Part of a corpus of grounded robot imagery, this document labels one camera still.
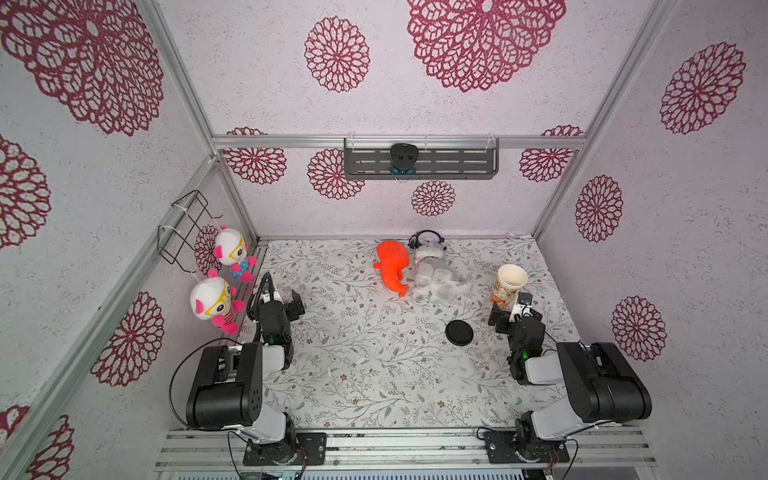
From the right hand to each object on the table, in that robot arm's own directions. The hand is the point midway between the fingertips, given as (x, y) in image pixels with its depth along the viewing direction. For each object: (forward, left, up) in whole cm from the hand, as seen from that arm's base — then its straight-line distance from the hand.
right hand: (512, 302), depth 91 cm
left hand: (0, +72, +2) cm, 72 cm away
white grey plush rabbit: (+7, +24, +2) cm, 25 cm away
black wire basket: (+1, +91, +27) cm, 95 cm away
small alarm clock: (+36, +24, -7) cm, 44 cm away
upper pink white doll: (+10, +87, +12) cm, 89 cm away
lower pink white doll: (-8, +85, +13) cm, 87 cm away
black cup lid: (-7, +16, -8) cm, 19 cm away
